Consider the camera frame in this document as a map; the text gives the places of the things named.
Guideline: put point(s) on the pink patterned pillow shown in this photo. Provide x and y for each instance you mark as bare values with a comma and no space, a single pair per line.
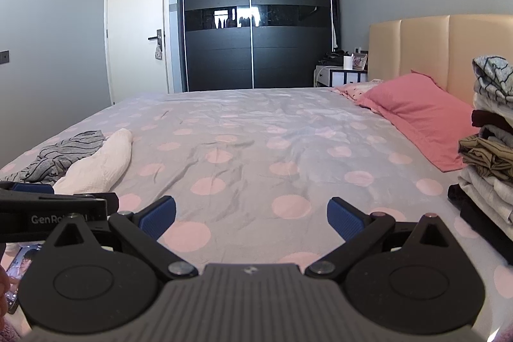
356,89

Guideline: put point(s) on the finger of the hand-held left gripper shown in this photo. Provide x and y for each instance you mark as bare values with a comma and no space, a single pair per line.
110,202
34,188

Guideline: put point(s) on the photo frame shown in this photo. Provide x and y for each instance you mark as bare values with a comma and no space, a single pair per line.
360,62

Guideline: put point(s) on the grey wall switch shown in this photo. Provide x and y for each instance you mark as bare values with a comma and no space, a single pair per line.
4,57

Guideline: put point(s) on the beige padded headboard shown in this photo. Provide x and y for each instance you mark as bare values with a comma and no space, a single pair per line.
425,45

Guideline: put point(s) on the white nightstand with dark drawers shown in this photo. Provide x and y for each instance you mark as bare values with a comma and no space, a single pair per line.
340,77

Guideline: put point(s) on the pink garment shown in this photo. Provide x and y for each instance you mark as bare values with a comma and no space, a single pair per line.
417,113

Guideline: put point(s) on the white textured cloth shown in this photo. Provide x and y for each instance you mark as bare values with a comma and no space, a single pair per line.
104,161

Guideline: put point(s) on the white door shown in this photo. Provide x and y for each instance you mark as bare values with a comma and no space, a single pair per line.
136,5

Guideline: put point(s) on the grey striped bow-print shirt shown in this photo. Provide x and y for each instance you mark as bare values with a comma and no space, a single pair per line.
60,157

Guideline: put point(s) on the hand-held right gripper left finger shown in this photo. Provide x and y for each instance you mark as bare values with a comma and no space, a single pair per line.
158,217

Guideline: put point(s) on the black bag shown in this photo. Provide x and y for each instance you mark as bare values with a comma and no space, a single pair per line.
333,58

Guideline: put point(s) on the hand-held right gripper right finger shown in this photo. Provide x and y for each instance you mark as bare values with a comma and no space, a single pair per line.
344,220

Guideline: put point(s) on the stack of folded clothes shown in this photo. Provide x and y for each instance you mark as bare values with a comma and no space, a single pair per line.
489,165

